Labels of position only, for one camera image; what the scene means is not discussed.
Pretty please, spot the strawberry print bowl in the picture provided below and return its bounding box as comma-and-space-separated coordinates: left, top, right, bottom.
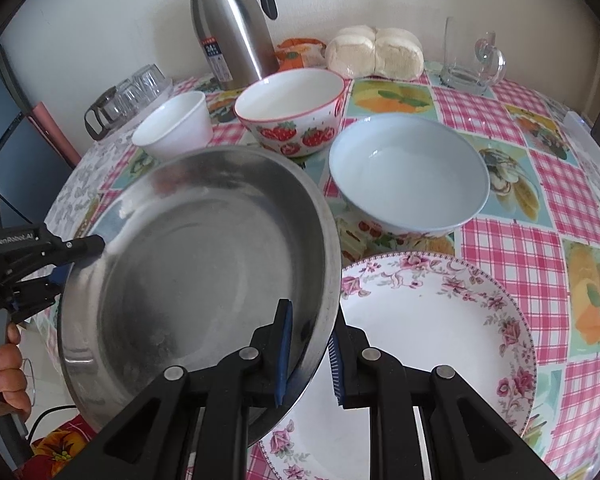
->
234, 68, 347, 158

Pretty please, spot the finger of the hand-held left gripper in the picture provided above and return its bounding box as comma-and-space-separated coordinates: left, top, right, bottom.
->
0, 265, 70, 322
35, 224, 106, 270

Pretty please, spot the clear glass mug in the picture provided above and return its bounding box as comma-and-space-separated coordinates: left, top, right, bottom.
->
439, 16, 507, 95

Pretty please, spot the small drinking glass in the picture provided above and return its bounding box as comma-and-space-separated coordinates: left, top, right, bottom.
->
132, 63, 168, 97
115, 79, 142, 116

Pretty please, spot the pink floral plate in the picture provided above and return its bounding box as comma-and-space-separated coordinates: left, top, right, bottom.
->
257, 251, 537, 480

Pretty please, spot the person's left hand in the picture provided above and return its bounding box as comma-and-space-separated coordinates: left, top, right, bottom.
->
0, 321, 31, 413

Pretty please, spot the white power strip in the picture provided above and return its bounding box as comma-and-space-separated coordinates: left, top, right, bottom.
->
562, 112, 600, 168

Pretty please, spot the pale blue printed bowl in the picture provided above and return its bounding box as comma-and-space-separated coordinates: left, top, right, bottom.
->
328, 113, 491, 237

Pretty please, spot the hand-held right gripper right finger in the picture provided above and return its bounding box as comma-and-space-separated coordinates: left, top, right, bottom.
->
327, 325, 556, 480

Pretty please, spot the red floral cloth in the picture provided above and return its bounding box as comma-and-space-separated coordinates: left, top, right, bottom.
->
30, 417, 106, 476

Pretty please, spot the pink board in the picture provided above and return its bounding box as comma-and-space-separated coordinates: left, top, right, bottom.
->
27, 101, 81, 168

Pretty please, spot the white square bowl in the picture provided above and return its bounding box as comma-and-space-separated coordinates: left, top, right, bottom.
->
131, 91, 213, 162

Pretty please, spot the white plastic tray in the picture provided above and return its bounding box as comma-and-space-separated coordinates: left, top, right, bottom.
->
92, 80, 176, 136

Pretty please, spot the steel thermos jug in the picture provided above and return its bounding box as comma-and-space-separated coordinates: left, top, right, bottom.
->
184, 0, 279, 92

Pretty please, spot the orange snack packet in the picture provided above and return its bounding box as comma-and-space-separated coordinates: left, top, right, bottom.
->
274, 37, 327, 71

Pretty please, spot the bag of steamed buns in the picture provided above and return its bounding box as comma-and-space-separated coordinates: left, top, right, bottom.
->
325, 25, 425, 80

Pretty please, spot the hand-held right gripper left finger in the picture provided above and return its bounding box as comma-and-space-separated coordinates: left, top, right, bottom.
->
50, 299, 296, 480

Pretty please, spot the large steel plate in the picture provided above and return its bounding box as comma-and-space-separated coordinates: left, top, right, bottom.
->
57, 147, 342, 448

